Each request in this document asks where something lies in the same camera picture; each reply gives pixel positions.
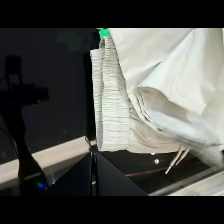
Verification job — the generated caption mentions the white drawstring pants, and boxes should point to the white drawstring pants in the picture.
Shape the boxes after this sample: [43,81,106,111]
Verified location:
[89,27,224,175]

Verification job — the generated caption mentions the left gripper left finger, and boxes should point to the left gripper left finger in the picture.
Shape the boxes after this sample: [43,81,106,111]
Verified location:
[46,151,93,197]

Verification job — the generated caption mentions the green garment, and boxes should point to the green garment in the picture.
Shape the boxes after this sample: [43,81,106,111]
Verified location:
[97,27,112,40]

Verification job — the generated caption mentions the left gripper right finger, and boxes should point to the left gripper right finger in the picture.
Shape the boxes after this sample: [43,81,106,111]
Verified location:
[94,151,148,197]

